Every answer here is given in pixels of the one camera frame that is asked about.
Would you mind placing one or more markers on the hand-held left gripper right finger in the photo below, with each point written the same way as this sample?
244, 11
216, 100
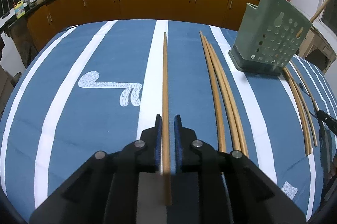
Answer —
177, 139

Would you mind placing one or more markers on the orange base cabinets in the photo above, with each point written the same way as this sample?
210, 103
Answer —
137, 0

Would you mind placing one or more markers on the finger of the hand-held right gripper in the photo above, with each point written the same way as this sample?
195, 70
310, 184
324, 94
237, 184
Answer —
326, 118

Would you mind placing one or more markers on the cardboard box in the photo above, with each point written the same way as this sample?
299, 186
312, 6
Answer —
5, 87

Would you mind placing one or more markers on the yellow detergent bottle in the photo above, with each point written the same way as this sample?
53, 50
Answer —
19, 9

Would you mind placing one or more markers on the green perforated chopstick holder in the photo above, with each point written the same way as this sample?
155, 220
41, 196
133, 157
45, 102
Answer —
263, 24

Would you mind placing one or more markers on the blue white striped tablecloth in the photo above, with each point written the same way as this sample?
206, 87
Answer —
79, 134

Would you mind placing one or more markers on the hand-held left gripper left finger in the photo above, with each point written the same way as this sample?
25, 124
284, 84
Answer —
158, 139

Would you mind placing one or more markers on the wooden furniture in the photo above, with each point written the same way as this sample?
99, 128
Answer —
316, 47

